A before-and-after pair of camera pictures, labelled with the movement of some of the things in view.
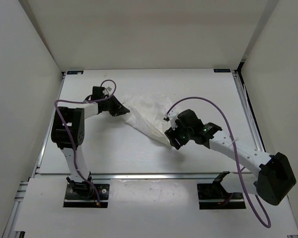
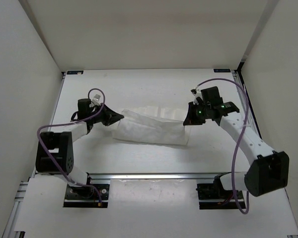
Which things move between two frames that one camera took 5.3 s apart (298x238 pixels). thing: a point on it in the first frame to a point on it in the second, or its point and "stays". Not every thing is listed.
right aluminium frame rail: [248, 110] stays
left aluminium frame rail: [9, 231] stays
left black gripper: [119, 109] to [110, 116]
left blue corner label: [75, 72] stays
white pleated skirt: [147, 111] to [132, 126]
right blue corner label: [221, 70] stays
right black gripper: [172, 133] to [190, 119]
